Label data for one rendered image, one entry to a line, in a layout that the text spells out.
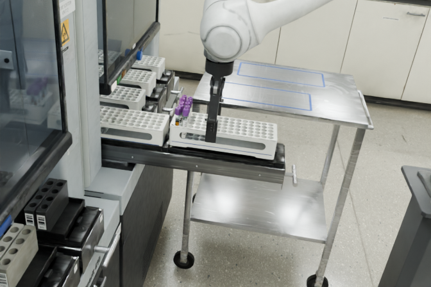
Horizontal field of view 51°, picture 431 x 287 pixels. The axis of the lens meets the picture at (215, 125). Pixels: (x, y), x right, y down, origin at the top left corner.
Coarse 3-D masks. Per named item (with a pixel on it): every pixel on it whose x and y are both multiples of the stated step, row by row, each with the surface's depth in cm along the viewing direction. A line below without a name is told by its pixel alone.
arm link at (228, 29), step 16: (240, 0) 98; (288, 0) 97; (304, 0) 98; (320, 0) 100; (208, 16) 96; (224, 16) 93; (240, 16) 94; (256, 16) 96; (272, 16) 96; (288, 16) 97; (208, 32) 93; (224, 32) 91; (240, 32) 92; (256, 32) 96; (208, 48) 95; (224, 48) 93; (240, 48) 94
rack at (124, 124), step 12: (108, 108) 136; (120, 108) 136; (108, 120) 128; (120, 120) 131; (132, 120) 130; (144, 120) 130; (156, 120) 131; (168, 120) 134; (108, 132) 134; (120, 132) 135; (132, 132) 135; (144, 132) 127; (156, 132) 127; (156, 144) 128
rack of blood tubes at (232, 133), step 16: (192, 112) 133; (176, 128) 125; (192, 128) 125; (224, 128) 128; (240, 128) 128; (256, 128) 129; (272, 128) 130; (176, 144) 128; (208, 144) 127; (224, 144) 130; (240, 144) 131; (256, 144) 132; (272, 144) 124
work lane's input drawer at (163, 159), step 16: (112, 144) 129; (128, 144) 129; (144, 144) 128; (128, 160) 130; (144, 160) 129; (160, 160) 129; (176, 160) 128; (192, 160) 128; (208, 160) 127; (224, 160) 127; (240, 160) 127; (256, 160) 126; (272, 160) 130; (240, 176) 128; (256, 176) 128; (272, 176) 127; (288, 176) 134
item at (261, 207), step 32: (256, 64) 191; (224, 96) 161; (256, 96) 163; (288, 96) 166; (320, 96) 168; (352, 96) 171; (352, 160) 159; (192, 192) 178; (224, 192) 201; (256, 192) 203; (288, 192) 205; (320, 192) 208; (224, 224) 183; (256, 224) 184; (288, 224) 186; (320, 224) 188; (192, 256) 194
